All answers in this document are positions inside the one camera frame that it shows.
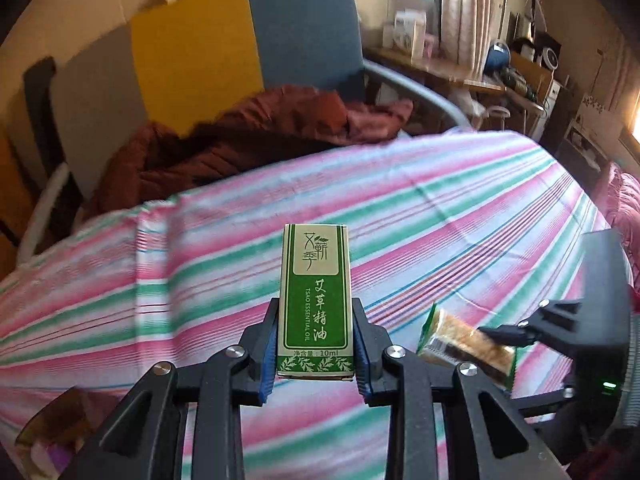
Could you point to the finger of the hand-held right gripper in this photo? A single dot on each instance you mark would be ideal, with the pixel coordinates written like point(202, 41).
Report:
point(550, 327)
point(545, 401)

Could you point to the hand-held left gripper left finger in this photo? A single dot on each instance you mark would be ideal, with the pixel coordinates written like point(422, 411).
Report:
point(269, 365)

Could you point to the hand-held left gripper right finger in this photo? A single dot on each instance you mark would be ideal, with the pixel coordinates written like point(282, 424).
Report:
point(365, 385)

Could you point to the small green box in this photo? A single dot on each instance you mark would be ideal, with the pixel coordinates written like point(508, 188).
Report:
point(315, 300)

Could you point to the brown-labelled cracker packet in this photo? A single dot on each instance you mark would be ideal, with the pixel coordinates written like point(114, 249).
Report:
point(465, 345)

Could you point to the pink bedding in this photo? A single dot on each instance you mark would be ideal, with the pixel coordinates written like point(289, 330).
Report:
point(625, 215)

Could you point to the pink green striped tablecloth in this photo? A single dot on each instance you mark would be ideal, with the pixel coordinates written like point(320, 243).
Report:
point(450, 210)

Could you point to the white low cabinet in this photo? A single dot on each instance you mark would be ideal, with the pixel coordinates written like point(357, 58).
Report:
point(587, 130)

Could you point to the white metal stand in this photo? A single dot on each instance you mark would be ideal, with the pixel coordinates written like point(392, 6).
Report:
point(500, 112)

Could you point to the dark red jacket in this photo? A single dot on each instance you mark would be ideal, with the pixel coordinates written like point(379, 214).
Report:
point(250, 135)

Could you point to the large brown cardboard box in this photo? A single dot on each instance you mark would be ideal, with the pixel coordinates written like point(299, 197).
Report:
point(530, 74)

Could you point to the white fan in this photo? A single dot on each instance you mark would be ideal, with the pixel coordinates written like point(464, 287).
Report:
point(550, 58)

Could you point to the blue round object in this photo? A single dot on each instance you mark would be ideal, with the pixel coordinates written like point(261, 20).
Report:
point(498, 57)

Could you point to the wooden side desk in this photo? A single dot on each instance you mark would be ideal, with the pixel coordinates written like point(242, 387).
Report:
point(435, 67)

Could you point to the pink gift box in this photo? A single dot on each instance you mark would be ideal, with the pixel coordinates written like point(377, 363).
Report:
point(430, 46)

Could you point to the orange wooden wardrobe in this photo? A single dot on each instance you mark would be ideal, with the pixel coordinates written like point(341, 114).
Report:
point(10, 185)

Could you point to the grey yellow blue chair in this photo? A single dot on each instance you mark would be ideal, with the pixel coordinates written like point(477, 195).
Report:
point(195, 50)

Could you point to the beige patterned curtain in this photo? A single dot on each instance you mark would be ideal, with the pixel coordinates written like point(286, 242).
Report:
point(470, 10)

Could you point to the white printed box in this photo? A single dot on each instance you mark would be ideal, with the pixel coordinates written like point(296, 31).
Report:
point(410, 30)

